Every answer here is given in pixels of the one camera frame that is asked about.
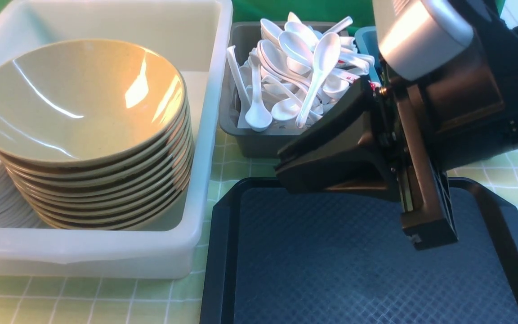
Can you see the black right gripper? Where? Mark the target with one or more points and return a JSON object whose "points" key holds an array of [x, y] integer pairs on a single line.
{"points": [[400, 146]]}

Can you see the tan noodle bowl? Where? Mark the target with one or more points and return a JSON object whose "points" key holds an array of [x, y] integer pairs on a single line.
{"points": [[87, 101]]}

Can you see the white soup spoon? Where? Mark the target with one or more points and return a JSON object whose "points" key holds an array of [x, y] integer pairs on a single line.
{"points": [[326, 56]]}

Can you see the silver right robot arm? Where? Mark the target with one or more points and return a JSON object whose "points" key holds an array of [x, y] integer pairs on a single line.
{"points": [[400, 21]]}

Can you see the red labelled white spoon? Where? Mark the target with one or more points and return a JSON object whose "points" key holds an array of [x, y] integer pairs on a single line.
{"points": [[349, 76]]}

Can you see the pile of white spoons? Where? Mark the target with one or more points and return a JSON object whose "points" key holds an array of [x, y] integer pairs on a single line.
{"points": [[274, 80]]}

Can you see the grey spoon bin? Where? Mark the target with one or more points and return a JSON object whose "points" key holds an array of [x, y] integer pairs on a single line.
{"points": [[244, 36]]}

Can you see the blue chopstick bin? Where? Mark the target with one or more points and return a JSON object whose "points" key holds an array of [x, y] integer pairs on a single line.
{"points": [[366, 41]]}

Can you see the black serving tray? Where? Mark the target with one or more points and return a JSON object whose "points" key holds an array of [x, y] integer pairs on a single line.
{"points": [[331, 258]]}

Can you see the green backdrop cloth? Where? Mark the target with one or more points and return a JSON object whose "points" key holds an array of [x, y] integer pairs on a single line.
{"points": [[312, 10]]}

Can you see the green checkered tablecloth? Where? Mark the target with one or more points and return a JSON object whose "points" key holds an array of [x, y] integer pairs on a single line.
{"points": [[80, 300]]}

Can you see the large white plastic tub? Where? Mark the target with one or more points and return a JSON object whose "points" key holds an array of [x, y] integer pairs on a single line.
{"points": [[193, 35]]}

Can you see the stack of tan bowls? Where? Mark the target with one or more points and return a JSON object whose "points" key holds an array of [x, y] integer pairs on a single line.
{"points": [[124, 195]]}

